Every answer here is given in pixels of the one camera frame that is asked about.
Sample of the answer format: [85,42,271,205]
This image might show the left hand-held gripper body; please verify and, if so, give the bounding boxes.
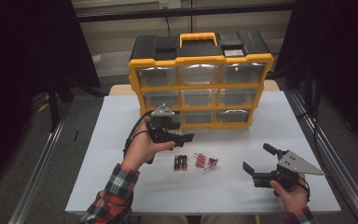
[146,104,185,149]

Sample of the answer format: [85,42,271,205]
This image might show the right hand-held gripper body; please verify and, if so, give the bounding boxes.
[253,150,324,190]

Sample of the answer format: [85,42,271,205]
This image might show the red binder clip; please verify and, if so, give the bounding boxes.
[202,157,219,173]

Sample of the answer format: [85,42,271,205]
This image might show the yellow black drawer organizer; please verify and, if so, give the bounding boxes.
[128,30,275,132]

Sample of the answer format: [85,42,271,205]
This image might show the person's right hand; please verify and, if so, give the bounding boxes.
[269,175,310,215]

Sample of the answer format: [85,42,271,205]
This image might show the person's left hand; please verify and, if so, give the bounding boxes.
[122,116,175,172]

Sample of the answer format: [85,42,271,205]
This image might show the grid of clear drawers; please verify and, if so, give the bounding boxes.
[135,63,266,126]

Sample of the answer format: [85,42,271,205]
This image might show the black horizontal bar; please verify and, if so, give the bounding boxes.
[74,2,296,23]

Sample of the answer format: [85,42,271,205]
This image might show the black curtain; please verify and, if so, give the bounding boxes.
[274,0,358,155]
[0,0,102,195]

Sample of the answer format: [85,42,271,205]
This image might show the yellow floor object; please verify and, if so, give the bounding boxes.
[36,93,49,113]

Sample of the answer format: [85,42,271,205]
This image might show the metal floor rail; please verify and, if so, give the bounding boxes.
[287,90,358,224]
[7,119,66,224]

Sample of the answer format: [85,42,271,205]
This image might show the black floor cables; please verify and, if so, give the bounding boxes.
[296,90,322,151]

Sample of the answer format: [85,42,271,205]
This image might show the black hanging cable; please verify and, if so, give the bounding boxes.
[164,7,172,37]

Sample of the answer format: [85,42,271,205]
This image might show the white wall outlet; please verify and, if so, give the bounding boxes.
[158,0,182,9]

